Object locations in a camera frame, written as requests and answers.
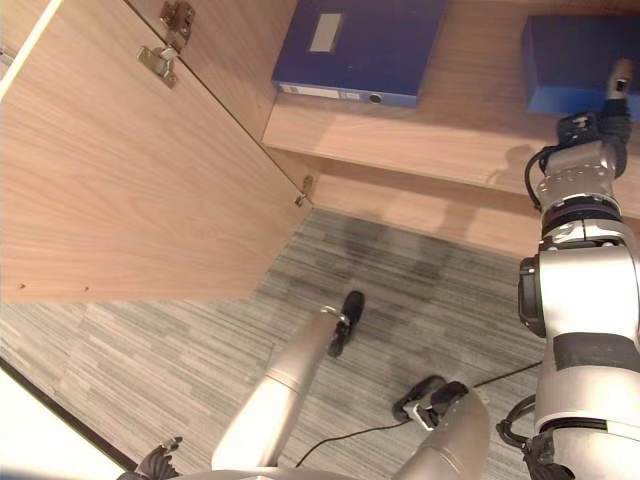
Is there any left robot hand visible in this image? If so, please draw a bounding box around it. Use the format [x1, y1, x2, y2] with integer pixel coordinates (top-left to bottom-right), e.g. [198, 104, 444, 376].
[133, 435, 184, 480]

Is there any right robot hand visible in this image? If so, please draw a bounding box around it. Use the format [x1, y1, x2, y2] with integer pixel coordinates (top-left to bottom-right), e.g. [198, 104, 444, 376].
[596, 56, 636, 177]

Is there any wooden office cabinet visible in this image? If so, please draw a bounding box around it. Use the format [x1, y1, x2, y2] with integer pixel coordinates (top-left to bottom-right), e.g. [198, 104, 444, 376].
[123, 0, 640, 261]

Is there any small metal door hinge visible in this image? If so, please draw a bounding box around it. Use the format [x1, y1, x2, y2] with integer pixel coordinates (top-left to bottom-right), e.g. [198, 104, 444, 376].
[293, 174, 316, 209]

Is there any dark right robot foot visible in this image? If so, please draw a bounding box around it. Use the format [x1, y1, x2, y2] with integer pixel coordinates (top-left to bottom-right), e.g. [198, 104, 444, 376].
[391, 374, 449, 422]

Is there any blue folder without label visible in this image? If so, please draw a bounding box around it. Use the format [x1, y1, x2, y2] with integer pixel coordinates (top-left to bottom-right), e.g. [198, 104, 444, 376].
[521, 14, 640, 117]

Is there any dark robot foot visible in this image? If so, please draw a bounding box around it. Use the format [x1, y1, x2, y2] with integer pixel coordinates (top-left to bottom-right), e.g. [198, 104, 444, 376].
[326, 290, 367, 359]
[391, 374, 449, 422]

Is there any blue folder with grey label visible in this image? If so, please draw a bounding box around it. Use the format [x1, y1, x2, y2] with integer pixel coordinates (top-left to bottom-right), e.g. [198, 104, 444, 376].
[271, 0, 449, 108]

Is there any silver robot leg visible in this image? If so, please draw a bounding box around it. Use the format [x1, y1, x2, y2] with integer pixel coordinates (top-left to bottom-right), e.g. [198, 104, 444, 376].
[210, 304, 352, 475]
[390, 381, 492, 480]

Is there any white panel with dark edge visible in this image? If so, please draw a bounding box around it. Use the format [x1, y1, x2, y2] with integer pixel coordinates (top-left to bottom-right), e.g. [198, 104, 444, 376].
[0, 356, 137, 480]

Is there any large metal door hinge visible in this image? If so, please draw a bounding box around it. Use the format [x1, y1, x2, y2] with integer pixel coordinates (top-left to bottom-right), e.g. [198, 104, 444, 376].
[136, 0, 196, 90]

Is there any silver right robot leg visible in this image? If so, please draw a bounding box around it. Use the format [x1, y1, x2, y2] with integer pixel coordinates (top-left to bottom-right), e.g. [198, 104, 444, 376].
[390, 381, 492, 480]

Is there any thin black floor cable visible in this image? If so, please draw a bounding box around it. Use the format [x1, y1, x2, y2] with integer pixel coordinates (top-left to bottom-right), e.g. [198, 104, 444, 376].
[293, 361, 544, 470]

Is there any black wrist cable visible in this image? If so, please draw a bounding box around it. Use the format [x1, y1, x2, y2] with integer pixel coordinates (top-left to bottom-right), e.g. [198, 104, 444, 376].
[523, 145, 554, 211]

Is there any silver left robot leg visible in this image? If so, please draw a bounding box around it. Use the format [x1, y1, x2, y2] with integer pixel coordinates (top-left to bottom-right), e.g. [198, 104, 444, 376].
[210, 304, 352, 475]

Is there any black upper arm cable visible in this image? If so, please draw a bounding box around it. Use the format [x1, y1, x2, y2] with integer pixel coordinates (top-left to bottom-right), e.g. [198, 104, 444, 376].
[495, 393, 539, 451]

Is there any dark left robot foot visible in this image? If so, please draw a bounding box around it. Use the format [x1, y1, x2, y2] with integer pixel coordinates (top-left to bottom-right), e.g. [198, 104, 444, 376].
[326, 290, 367, 359]

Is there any wooden cabinet door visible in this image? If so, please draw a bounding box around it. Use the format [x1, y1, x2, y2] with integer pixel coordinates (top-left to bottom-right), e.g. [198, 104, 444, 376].
[0, 0, 314, 304]

